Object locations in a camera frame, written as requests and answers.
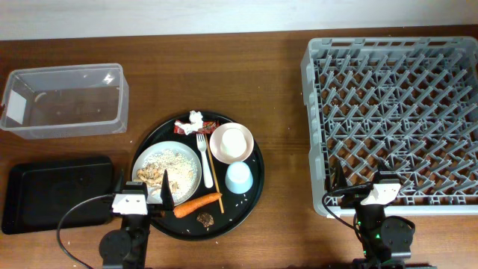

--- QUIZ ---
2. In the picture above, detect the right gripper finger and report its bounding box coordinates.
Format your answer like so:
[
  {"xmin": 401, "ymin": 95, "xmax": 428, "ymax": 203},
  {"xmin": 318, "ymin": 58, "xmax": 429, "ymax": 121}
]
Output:
[
  {"xmin": 374, "ymin": 161, "xmax": 391, "ymax": 182},
  {"xmin": 331, "ymin": 160, "xmax": 348, "ymax": 191}
]

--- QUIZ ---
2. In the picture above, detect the orange carrot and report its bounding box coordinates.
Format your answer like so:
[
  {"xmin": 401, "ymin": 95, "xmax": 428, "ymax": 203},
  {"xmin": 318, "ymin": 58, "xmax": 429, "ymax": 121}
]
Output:
[{"xmin": 173, "ymin": 192, "xmax": 222, "ymax": 218}]

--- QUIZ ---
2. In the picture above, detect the pile of rice and shells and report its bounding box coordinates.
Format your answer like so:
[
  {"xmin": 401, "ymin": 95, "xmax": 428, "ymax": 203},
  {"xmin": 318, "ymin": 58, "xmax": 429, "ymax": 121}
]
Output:
[{"xmin": 135, "ymin": 149, "xmax": 197, "ymax": 201}]

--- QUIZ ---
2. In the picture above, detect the grey plate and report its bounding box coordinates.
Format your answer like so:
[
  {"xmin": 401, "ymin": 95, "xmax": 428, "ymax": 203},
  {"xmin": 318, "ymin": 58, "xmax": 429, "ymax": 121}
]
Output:
[{"xmin": 131, "ymin": 141, "xmax": 202, "ymax": 205}]

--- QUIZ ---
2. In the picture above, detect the brown food scrap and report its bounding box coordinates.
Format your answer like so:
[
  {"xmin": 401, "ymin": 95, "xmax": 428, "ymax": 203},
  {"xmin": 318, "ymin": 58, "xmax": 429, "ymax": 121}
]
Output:
[{"xmin": 196, "ymin": 212, "xmax": 214, "ymax": 228}]

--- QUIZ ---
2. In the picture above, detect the light blue cup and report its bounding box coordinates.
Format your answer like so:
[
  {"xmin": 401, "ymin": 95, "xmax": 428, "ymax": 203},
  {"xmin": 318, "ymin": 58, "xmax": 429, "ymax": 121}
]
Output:
[{"xmin": 225, "ymin": 161, "xmax": 253, "ymax": 194}]

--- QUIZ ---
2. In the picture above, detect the red snack wrapper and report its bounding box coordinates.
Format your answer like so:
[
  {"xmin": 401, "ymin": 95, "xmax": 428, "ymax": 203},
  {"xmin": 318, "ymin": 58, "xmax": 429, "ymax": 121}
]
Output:
[{"xmin": 173, "ymin": 120, "xmax": 220, "ymax": 135}]

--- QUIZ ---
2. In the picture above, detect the white tissue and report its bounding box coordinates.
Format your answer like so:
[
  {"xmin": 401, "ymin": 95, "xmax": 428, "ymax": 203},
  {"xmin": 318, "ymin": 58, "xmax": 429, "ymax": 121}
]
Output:
[{"xmin": 174, "ymin": 111, "xmax": 203, "ymax": 135}]

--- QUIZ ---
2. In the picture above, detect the white cup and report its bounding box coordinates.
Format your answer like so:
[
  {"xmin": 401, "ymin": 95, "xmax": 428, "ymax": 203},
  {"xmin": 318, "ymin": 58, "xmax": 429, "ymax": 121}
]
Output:
[{"xmin": 220, "ymin": 128, "xmax": 246, "ymax": 158}]

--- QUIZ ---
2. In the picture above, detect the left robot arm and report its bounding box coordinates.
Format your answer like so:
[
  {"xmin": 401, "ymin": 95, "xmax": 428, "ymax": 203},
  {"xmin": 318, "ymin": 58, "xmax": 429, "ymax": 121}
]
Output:
[{"xmin": 99, "ymin": 171, "xmax": 174, "ymax": 269}]

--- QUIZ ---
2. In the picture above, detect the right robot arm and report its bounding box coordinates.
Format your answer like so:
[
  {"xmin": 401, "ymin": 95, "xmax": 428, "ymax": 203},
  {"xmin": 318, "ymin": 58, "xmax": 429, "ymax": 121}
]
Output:
[{"xmin": 330, "ymin": 161, "xmax": 415, "ymax": 268}]

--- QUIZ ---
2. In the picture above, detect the grey dishwasher rack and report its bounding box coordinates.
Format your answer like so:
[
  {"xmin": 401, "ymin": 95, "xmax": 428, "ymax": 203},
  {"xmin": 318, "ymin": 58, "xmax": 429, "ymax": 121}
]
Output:
[{"xmin": 300, "ymin": 37, "xmax": 477, "ymax": 217}]

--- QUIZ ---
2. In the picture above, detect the wooden chopstick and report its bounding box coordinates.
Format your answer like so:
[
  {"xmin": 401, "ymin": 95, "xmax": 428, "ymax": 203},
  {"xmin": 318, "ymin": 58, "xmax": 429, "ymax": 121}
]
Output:
[{"xmin": 205, "ymin": 135, "xmax": 225, "ymax": 214}]

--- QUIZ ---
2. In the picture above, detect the round black serving tray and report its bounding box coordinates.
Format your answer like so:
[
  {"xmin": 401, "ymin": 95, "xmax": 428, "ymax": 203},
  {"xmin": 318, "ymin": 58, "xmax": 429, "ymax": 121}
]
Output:
[{"xmin": 133, "ymin": 114, "xmax": 265, "ymax": 241}]

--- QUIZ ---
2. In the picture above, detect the white plastic fork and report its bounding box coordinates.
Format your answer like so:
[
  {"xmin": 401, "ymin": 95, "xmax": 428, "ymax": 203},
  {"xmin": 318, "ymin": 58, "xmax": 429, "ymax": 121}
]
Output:
[{"xmin": 196, "ymin": 133, "xmax": 214, "ymax": 188}]

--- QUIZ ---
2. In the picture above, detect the black rectangular tray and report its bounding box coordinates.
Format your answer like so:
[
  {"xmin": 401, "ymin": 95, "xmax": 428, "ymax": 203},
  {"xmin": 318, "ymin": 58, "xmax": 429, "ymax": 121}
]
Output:
[{"xmin": 1, "ymin": 156, "xmax": 114, "ymax": 235}]

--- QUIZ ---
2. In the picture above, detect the clear plastic bin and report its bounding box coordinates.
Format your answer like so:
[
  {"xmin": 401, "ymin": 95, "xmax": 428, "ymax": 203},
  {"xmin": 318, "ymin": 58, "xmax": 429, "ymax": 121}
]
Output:
[{"xmin": 1, "ymin": 64, "xmax": 129, "ymax": 140}]

